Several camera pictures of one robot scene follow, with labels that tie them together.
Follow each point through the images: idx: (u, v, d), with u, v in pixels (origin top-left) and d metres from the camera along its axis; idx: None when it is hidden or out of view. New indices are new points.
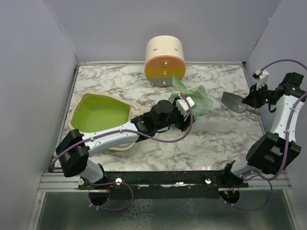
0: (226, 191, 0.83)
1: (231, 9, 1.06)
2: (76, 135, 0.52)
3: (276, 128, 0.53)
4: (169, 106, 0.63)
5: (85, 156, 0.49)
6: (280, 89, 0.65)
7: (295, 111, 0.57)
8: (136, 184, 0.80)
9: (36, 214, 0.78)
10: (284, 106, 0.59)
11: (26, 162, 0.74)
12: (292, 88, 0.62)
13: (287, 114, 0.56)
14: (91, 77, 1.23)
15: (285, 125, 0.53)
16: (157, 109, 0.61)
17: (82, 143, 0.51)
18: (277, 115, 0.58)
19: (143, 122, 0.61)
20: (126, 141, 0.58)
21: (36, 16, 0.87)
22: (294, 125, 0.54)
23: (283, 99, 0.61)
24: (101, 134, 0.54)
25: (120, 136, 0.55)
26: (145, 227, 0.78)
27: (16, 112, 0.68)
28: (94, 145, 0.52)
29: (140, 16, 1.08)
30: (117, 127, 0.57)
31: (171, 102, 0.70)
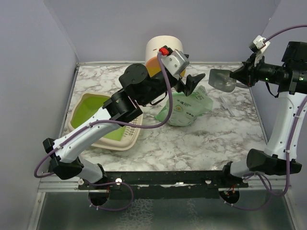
0: (226, 190, 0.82)
1: (231, 8, 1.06)
2: (47, 146, 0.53)
3: (276, 145, 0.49)
4: (141, 72, 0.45)
5: (59, 166, 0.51)
6: (286, 76, 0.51)
7: (299, 118, 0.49)
8: (136, 184, 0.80)
9: (36, 214, 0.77)
10: (287, 113, 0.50)
11: (26, 162, 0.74)
12: (300, 77, 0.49)
13: (290, 124, 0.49)
14: (91, 78, 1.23)
15: (286, 141, 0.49)
16: (125, 80, 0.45)
17: (52, 153, 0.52)
18: (278, 123, 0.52)
19: (120, 100, 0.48)
20: (105, 132, 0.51)
21: (36, 15, 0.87)
22: (296, 138, 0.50)
23: (286, 100, 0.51)
24: (68, 139, 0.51)
25: (88, 134, 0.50)
26: (145, 227, 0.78)
27: (16, 112, 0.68)
28: (64, 153, 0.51)
29: (140, 16, 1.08)
30: (88, 121, 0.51)
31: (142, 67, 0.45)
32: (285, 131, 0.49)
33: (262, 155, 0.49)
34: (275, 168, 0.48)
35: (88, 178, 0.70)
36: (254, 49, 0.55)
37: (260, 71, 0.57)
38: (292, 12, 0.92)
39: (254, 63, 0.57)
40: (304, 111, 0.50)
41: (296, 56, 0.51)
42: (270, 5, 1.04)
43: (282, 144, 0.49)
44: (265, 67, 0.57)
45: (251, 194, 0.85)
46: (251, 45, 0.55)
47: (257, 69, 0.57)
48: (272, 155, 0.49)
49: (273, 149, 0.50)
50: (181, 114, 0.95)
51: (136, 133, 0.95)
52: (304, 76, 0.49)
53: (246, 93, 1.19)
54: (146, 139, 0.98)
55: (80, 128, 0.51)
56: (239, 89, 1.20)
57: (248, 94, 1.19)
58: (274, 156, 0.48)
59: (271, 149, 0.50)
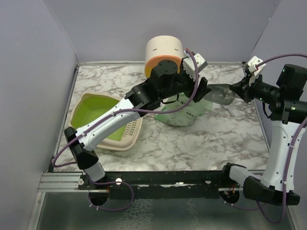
0: (226, 191, 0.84)
1: (231, 8, 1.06)
2: (70, 133, 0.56)
3: (272, 177, 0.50)
4: (173, 66, 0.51)
5: (82, 153, 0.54)
6: (278, 106, 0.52)
7: (294, 148, 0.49)
8: (136, 184, 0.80)
9: (36, 214, 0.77)
10: (280, 143, 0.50)
11: (26, 162, 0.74)
12: (292, 108, 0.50)
13: (285, 155, 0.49)
14: (91, 78, 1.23)
15: (282, 172, 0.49)
16: (159, 70, 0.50)
17: (76, 140, 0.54)
18: (273, 152, 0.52)
19: (141, 93, 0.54)
20: (126, 121, 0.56)
21: (36, 15, 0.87)
22: (292, 168, 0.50)
23: (279, 129, 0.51)
24: (92, 126, 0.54)
25: (112, 121, 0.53)
26: (145, 227, 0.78)
27: (16, 112, 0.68)
28: (88, 139, 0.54)
29: (140, 16, 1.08)
30: (111, 111, 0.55)
31: (173, 63, 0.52)
32: (280, 162, 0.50)
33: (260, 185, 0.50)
34: (272, 200, 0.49)
35: (92, 175, 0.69)
36: (248, 70, 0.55)
37: (255, 91, 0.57)
38: (292, 12, 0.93)
39: (249, 83, 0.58)
40: (298, 140, 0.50)
41: (289, 86, 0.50)
42: (271, 5, 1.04)
43: (278, 175, 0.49)
44: (259, 88, 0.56)
45: None
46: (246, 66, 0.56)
47: (253, 89, 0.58)
48: (269, 186, 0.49)
49: (269, 180, 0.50)
50: (181, 113, 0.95)
51: (136, 133, 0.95)
52: (296, 106, 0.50)
53: None
54: (146, 139, 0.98)
55: (103, 117, 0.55)
56: None
57: None
58: (271, 187, 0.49)
59: (268, 180, 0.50)
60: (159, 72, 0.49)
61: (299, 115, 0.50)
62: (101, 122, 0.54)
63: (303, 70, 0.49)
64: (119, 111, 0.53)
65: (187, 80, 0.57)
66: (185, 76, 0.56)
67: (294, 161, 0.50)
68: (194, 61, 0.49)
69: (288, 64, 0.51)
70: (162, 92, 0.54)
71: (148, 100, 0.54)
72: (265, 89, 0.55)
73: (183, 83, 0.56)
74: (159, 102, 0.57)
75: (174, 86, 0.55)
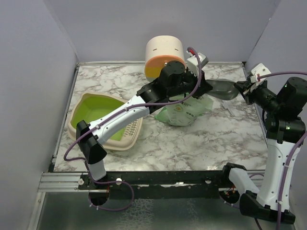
0: (226, 190, 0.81)
1: (230, 9, 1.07)
2: (83, 127, 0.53)
3: (268, 196, 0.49)
4: (180, 67, 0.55)
5: (96, 145, 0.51)
6: (273, 125, 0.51)
7: (289, 167, 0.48)
8: (136, 184, 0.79)
9: (36, 214, 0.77)
10: (276, 162, 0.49)
11: (26, 162, 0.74)
12: (287, 127, 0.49)
13: (280, 174, 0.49)
14: (90, 77, 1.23)
15: (277, 191, 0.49)
16: (168, 70, 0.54)
17: (89, 132, 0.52)
18: (268, 171, 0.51)
19: (152, 91, 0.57)
20: (136, 117, 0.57)
21: (36, 15, 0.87)
22: (288, 188, 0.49)
23: (275, 148, 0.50)
24: (106, 120, 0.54)
25: (126, 115, 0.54)
26: (145, 227, 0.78)
27: (17, 112, 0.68)
28: (102, 132, 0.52)
29: (140, 16, 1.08)
30: (122, 106, 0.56)
31: (180, 64, 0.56)
32: (275, 181, 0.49)
33: (254, 203, 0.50)
34: (269, 217, 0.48)
35: (93, 174, 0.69)
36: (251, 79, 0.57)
37: (256, 97, 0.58)
38: (291, 12, 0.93)
39: (252, 89, 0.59)
40: (292, 160, 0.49)
41: (286, 105, 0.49)
42: (270, 5, 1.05)
43: (273, 194, 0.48)
44: (261, 95, 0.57)
45: None
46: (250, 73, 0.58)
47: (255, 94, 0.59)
48: (265, 205, 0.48)
49: (265, 199, 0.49)
50: (181, 113, 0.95)
51: (136, 133, 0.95)
52: (291, 125, 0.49)
53: None
54: (146, 139, 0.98)
55: (116, 111, 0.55)
56: None
57: None
58: (267, 207, 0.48)
59: (264, 199, 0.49)
60: (168, 72, 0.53)
61: (294, 135, 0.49)
62: (115, 115, 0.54)
63: (304, 91, 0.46)
64: (132, 107, 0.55)
65: (192, 78, 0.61)
66: (191, 76, 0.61)
67: (289, 180, 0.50)
68: (197, 57, 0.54)
69: (290, 81, 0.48)
70: (171, 91, 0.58)
71: (159, 98, 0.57)
72: (266, 96, 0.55)
73: (189, 84, 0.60)
74: (167, 101, 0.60)
75: (182, 84, 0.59)
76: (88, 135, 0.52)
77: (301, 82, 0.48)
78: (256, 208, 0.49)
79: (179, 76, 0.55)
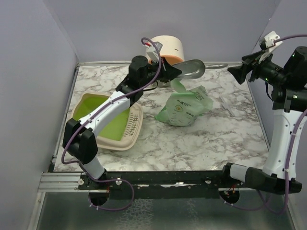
0: (226, 191, 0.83)
1: (230, 9, 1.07)
2: (74, 124, 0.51)
3: (275, 165, 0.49)
4: (144, 59, 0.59)
5: (92, 136, 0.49)
6: (280, 95, 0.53)
7: (296, 136, 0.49)
8: (136, 184, 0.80)
9: (36, 214, 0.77)
10: (283, 132, 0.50)
11: (26, 162, 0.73)
12: (294, 96, 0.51)
13: (288, 143, 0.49)
14: (90, 78, 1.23)
15: (284, 160, 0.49)
16: (135, 65, 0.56)
17: (83, 127, 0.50)
18: (275, 143, 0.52)
19: (128, 86, 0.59)
20: (121, 110, 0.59)
21: (35, 14, 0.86)
22: (294, 156, 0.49)
23: (282, 117, 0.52)
24: (96, 113, 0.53)
25: (112, 108, 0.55)
26: (145, 227, 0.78)
27: (16, 112, 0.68)
28: (95, 124, 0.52)
29: (140, 16, 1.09)
30: (106, 101, 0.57)
31: (142, 57, 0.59)
32: (282, 150, 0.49)
33: (262, 173, 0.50)
34: (275, 188, 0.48)
35: (92, 173, 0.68)
36: (265, 45, 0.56)
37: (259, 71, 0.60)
38: (291, 12, 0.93)
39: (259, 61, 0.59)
40: (300, 129, 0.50)
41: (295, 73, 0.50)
42: (271, 5, 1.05)
43: (280, 163, 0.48)
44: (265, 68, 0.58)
45: (252, 194, 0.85)
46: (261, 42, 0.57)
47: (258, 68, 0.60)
48: (271, 174, 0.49)
49: (271, 168, 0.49)
50: (181, 114, 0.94)
51: (136, 133, 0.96)
52: (298, 95, 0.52)
53: (246, 93, 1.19)
54: (146, 139, 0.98)
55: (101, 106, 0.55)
56: (238, 89, 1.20)
57: (248, 94, 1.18)
58: (274, 176, 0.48)
59: (270, 168, 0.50)
60: (135, 66, 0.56)
61: (301, 104, 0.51)
62: (103, 108, 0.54)
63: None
64: (116, 99, 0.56)
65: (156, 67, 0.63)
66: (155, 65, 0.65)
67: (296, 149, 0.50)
68: (155, 46, 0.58)
69: (298, 50, 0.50)
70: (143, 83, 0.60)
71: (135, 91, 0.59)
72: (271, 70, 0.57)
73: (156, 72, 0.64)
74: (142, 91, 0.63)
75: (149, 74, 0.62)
76: (81, 130, 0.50)
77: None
78: (262, 178, 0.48)
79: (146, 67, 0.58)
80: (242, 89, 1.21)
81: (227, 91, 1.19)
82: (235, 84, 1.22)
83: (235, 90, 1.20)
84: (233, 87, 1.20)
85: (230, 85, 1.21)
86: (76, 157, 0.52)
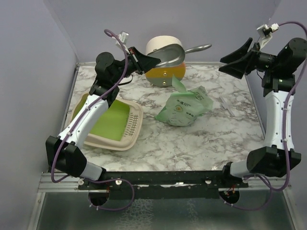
0: (226, 191, 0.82)
1: (230, 9, 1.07)
2: (54, 141, 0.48)
3: (273, 137, 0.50)
4: (108, 56, 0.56)
5: (77, 149, 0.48)
6: (268, 82, 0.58)
7: (287, 110, 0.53)
8: (136, 184, 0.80)
9: (36, 214, 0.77)
10: (275, 108, 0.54)
11: (26, 162, 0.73)
12: (280, 80, 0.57)
13: (281, 117, 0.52)
14: (90, 78, 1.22)
15: (281, 132, 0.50)
16: (100, 66, 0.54)
17: (64, 142, 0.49)
18: (270, 120, 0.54)
19: (101, 86, 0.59)
20: (100, 113, 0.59)
21: (35, 13, 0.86)
22: (289, 129, 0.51)
23: (272, 97, 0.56)
24: (74, 124, 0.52)
25: (90, 115, 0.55)
26: (145, 227, 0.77)
27: (16, 112, 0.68)
28: (76, 136, 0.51)
29: (140, 16, 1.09)
30: (82, 108, 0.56)
31: (106, 54, 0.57)
32: (277, 124, 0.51)
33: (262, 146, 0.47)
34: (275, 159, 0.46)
35: (91, 177, 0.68)
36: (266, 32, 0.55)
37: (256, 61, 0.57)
38: (291, 12, 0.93)
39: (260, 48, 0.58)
40: (289, 106, 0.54)
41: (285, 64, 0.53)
42: (270, 5, 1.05)
43: (278, 135, 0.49)
44: (262, 57, 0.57)
45: (251, 194, 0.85)
46: (261, 29, 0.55)
47: (255, 58, 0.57)
48: (272, 145, 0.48)
49: (270, 141, 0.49)
50: (181, 114, 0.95)
51: (136, 134, 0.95)
52: (284, 80, 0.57)
53: (246, 93, 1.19)
54: (146, 139, 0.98)
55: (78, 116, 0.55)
56: (239, 89, 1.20)
57: (248, 94, 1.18)
58: (274, 146, 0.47)
59: (269, 142, 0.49)
60: (101, 68, 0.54)
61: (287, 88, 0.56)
62: (81, 118, 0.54)
63: (301, 53, 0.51)
64: (92, 104, 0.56)
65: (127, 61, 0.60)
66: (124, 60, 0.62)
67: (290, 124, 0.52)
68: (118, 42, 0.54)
69: (290, 43, 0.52)
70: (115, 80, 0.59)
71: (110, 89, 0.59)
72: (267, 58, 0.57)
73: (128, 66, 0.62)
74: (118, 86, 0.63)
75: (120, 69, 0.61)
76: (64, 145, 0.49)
77: (301, 43, 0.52)
78: (263, 151, 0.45)
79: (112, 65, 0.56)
80: (242, 89, 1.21)
81: (227, 91, 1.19)
82: (235, 84, 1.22)
83: (235, 90, 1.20)
84: (233, 87, 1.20)
85: (230, 85, 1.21)
86: (65, 172, 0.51)
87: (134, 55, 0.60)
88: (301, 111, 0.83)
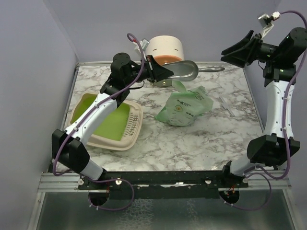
0: (226, 190, 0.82)
1: (230, 9, 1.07)
2: (60, 135, 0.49)
3: (272, 126, 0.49)
4: (125, 57, 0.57)
5: (81, 145, 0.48)
6: (268, 71, 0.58)
7: (288, 100, 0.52)
8: (136, 184, 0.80)
9: (36, 214, 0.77)
10: (276, 97, 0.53)
11: (26, 161, 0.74)
12: (281, 70, 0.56)
13: (281, 107, 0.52)
14: (90, 78, 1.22)
15: (280, 121, 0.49)
16: (116, 64, 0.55)
17: (70, 137, 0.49)
18: (270, 110, 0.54)
19: (112, 86, 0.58)
20: (108, 112, 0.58)
21: (34, 13, 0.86)
22: (289, 118, 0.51)
23: (273, 87, 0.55)
24: (81, 120, 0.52)
25: (98, 112, 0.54)
26: (145, 227, 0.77)
27: (17, 112, 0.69)
28: (82, 132, 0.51)
29: (140, 16, 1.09)
30: (91, 105, 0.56)
31: (123, 56, 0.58)
32: (277, 113, 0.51)
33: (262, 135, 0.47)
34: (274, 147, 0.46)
35: (91, 176, 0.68)
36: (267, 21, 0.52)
37: (257, 50, 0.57)
38: (290, 12, 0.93)
39: (262, 37, 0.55)
40: (289, 95, 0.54)
41: (286, 55, 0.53)
42: (270, 5, 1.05)
43: (278, 123, 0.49)
44: (263, 47, 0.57)
45: (251, 194, 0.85)
46: (262, 18, 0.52)
47: (256, 46, 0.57)
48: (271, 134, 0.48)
49: (270, 129, 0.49)
50: (181, 114, 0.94)
51: (136, 134, 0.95)
52: (284, 70, 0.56)
53: (246, 93, 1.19)
54: (146, 139, 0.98)
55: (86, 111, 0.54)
56: (239, 89, 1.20)
57: (248, 94, 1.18)
58: (273, 134, 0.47)
59: (269, 130, 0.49)
60: (117, 66, 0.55)
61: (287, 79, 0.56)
62: (89, 114, 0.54)
63: (303, 43, 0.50)
64: (101, 102, 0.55)
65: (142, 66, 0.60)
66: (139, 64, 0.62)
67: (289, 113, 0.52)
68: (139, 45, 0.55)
69: (292, 32, 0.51)
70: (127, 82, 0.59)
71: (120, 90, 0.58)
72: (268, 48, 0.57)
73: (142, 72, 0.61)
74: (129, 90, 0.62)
75: (134, 74, 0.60)
76: (68, 140, 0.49)
77: (303, 33, 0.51)
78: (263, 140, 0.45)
79: (127, 66, 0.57)
80: (242, 89, 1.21)
81: (227, 91, 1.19)
82: (236, 84, 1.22)
83: (235, 90, 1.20)
84: (233, 87, 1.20)
85: (230, 85, 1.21)
86: (67, 166, 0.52)
87: (150, 63, 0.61)
88: (301, 111, 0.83)
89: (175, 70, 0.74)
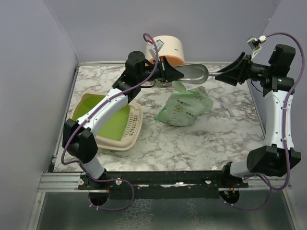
0: (226, 191, 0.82)
1: (230, 9, 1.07)
2: (71, 124, 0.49)
3: (273, 136, 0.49)
4: (140, 55, 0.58)
5: (91, 135, 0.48)
6: (267, 82, 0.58)
7: (287, 109, 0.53)
8: (136, 184, 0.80)
9: (36, 214, 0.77)
10: (275, 107, 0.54)
11: (26, 161, 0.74)
12: (279, 80, 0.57)
13: (280, 116, 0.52)
14: (90, 77, 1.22)
15: (280, 132, 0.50)
16: (131, 61, 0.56)
17: (81, 126, 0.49)
18: (270, 119, 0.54)
19: (125, 83, 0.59)
20: (118, 108, 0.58)
21: (34, 13, 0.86)
22: (289, 128, 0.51)
23: (271, 97, 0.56)
24: (94, 112, 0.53)
25: (110, 106, 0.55)
26: (145, 227, 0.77)
27: (16, 112, 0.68)
28: (93, 124, 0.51)
29: (140, 16, 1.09)
30: (103, 99, 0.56)
31: (139, 54, 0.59)
32: (277, 123, 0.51)
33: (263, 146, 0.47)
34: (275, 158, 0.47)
35: (92, 174, 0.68)
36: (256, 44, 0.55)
37: (248, 70, 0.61)
38: (290, 12, 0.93)
39: (252, 58, 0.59)
40: (289, 105, 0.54)
41: (278, 63, 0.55)
42: (270, 5, 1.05)
43: (278, 134, 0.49)
44: (253, 67, 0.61)
45: (252, 194, 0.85)
46: (251, 41, 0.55)
47: (247, 66, 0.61)
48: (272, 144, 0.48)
49: (270, 139, 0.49)
50: (181, 114, 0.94)
51: (136, 133, 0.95)
52: (282, 80, 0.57)
53: (246, 93, 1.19)
54: (146, 139, 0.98)
55: (98, 104, 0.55)
56: (239, 89, 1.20)
57: (248, 94, 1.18)
58: (274, 145, 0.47)
59: (269, 141, 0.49)
60: (131, 63, 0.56)
61: (285, 87, 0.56)
62: (101, 106, 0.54)
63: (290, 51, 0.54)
64: (113, 97, 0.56)
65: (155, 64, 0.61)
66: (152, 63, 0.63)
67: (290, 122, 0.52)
68: (154, 45, 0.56)
69: (278, 45, 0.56)
70: (140, 80, 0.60)
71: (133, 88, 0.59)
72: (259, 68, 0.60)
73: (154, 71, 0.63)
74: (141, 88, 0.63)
75: (146, 72, 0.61)
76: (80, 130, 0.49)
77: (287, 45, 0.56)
78: (264, 150, 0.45)
79: (142, 63, 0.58)
80: (242, 89, 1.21)
81: (227, 91, 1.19)
82: None
83: (235, 90, 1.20)
84: (233, 87, 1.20)
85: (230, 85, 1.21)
86: (76, 156, 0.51)
87: (162, 63, 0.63)
88: (301, 111, 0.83)
89: (185, 73, 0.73)
